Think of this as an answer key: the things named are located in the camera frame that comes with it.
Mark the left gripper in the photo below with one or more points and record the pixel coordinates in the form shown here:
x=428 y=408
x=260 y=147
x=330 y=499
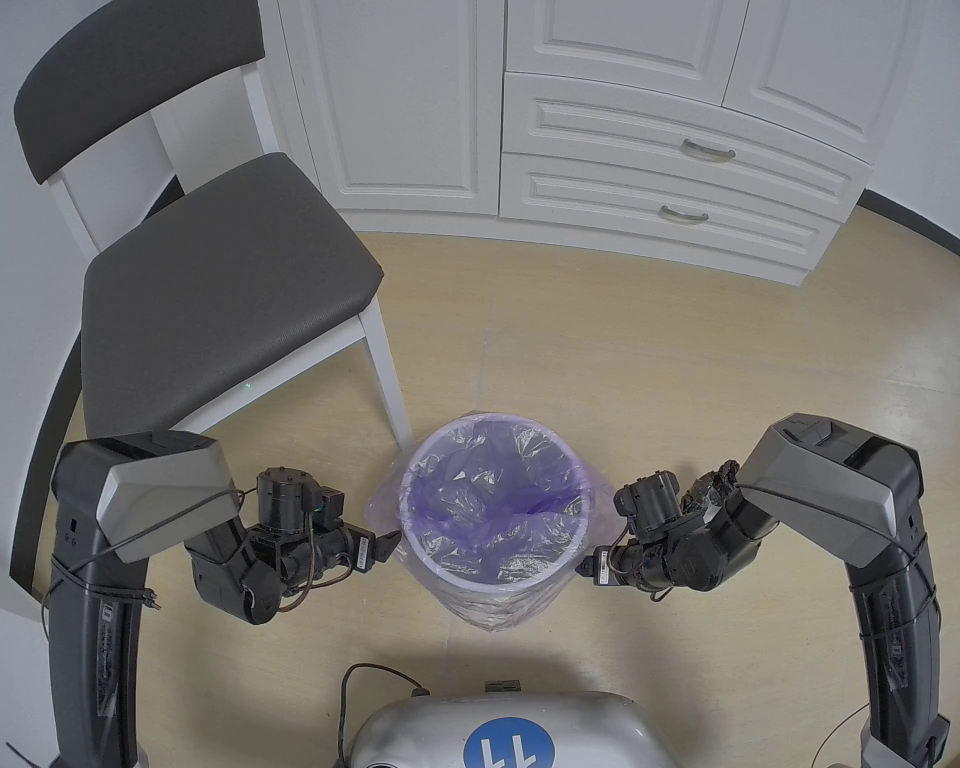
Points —
x=352 y=551

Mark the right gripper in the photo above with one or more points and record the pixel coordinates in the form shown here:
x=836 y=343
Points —
x=622 y=568

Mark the purple plastic bag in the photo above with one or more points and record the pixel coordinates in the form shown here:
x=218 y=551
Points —
x=487 y=487

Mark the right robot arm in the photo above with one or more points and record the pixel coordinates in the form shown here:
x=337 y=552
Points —
x=892 y=637

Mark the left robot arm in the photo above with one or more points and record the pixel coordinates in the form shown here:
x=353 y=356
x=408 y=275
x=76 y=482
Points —
x=82 y=637

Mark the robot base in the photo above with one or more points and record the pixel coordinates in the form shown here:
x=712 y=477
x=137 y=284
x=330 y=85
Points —
x=525 y=720

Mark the white trash bin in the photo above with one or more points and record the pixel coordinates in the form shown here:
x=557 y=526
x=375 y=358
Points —
x=414 y=544

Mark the crumpled black plastic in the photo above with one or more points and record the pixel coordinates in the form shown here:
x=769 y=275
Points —
x=712 y=484

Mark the white chair dark grey seat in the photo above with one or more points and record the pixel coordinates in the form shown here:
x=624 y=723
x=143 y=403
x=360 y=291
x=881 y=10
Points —
x=225 y=285

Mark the white wardrobe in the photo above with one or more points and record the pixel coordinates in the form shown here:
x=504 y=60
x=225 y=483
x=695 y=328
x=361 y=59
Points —
x=600 y=112

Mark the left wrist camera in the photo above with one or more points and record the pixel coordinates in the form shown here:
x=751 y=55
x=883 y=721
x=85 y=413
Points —
x=328 y=506

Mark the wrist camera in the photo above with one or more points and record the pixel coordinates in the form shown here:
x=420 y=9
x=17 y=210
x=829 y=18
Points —
x=328 y=506
x=627 y=504

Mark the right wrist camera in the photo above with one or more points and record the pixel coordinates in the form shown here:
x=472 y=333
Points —
x=627 y=504

